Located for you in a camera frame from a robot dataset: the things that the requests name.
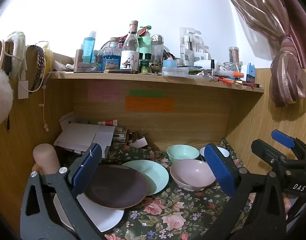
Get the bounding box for striped pink curtain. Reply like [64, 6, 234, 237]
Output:
[219, 0, 306, 108]

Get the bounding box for orange marker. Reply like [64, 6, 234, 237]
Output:
[219, 70, 244, 78]

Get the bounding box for white fluffy headband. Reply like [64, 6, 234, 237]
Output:
[6, 31, 27, 78]

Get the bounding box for pink bowl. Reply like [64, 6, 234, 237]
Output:
[170, 159, 216, 191]

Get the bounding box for square blue bottle with cork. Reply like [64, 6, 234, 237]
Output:
[102, 37, 121, 72]

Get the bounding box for tall blue liquid bottle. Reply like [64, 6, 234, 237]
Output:
[82, 31, 96, 63]

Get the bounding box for wooden shelf board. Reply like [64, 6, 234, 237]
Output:
[48, 71, 265, 93]

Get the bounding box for floral tablecloth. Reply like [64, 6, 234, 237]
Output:
[103, 139, 256, 240]

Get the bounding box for dark brown plate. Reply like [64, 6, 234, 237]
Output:
[83, 164, 149, 209]

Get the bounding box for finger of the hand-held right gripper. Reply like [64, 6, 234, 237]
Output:
[251, 139, 288, 167]
[271, 129, 306, 162]

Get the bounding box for red pen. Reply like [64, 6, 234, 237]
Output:
[214, 76, 237, 86]

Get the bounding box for mint green pump bottle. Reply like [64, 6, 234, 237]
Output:
[138, 25, 152, 55]

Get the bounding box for small green glass bottle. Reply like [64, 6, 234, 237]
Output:
[139, 59, 150, 75]

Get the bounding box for white blister packaging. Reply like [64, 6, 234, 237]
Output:
[179, 27, 210, 61]

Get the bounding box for white bowl with dark pattern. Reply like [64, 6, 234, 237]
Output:
[199, 146, 230, 162]

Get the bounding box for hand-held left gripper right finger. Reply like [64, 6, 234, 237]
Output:
[204, 143, 288, 240]

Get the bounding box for white fluffy ball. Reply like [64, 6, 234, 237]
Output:
[0, 67, 14, 128]

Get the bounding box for white folded paper sheets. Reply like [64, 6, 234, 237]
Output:
[53, 122, 116, 154]

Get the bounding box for mint green plate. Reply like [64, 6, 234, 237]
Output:
[121, 159, 170, 197]

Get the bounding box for person's right hand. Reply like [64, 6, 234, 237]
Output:
[282, 195, 293, 220]

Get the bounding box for pink sticky note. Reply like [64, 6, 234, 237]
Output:
[87, 81, 120, 102]

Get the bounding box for clear bottle with illustrated label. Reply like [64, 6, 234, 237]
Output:
[119, 20, 139, 71]

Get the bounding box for clear plastic brush box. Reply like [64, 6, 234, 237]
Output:
[162, 67, 189, 77]

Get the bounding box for green sticky note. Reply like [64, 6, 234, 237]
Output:
[129, 89, 164, 97]

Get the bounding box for brown braided headband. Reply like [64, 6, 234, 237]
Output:
[27, 45, 46, 92]

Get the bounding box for white plate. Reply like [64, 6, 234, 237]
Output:
[53, 192, 125, 232]

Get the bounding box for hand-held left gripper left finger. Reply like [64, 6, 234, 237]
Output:
[20, 143, 104, 240]

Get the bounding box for small glass jar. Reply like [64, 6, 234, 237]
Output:
[223, 62, 240, 73]

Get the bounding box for small white folded card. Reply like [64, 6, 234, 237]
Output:
[129, 137, 148, 148]

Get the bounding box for clear tube with sticks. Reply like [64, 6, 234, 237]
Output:
[228, 46, 240, 64]

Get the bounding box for clear bottle with silver cap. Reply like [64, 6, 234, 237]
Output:
[151, 34, 164, 61]

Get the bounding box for white cardboard piece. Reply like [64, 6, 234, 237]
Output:
[59, 112, 78, 132]

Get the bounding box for blue and white box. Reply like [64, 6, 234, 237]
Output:
[241, 63, 256, 83]

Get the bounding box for yellow hair accessory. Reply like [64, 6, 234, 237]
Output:
[41, 44, 54, 73]

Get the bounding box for orange paper note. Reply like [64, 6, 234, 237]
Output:
[125, 96, 175, 113]

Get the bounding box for stack of booklets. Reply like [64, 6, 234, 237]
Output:
[113, 127, 129, 144]

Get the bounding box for mint green bowl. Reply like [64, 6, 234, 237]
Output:
[166, 144, 200, 163]

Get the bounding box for red and white tube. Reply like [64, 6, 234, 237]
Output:
[97, 119, 118, 126]

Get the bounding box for white cable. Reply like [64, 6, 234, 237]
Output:
[38, 41, 52, 132]

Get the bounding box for beige cylinder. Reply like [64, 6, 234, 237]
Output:
[33, 143, 61, 175]

